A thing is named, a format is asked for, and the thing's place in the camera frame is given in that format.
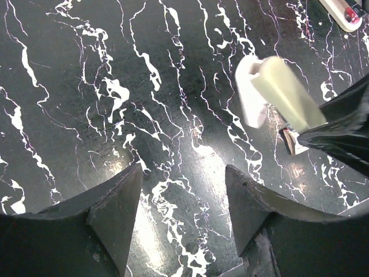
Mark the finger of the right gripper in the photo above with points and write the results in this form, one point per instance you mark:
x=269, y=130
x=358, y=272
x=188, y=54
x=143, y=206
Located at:
x=345, y=136

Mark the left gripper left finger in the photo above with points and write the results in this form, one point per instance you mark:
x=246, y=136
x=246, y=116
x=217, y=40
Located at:
x=86, y=235

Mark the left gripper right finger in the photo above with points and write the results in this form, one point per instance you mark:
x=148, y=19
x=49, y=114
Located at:
x=276, y=236

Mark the beige stapler magazine piece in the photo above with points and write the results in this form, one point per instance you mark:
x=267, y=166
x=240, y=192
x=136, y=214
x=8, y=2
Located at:
x=261, y=82

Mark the red white staple box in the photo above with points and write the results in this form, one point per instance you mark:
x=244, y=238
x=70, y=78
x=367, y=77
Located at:
x=291, y=139

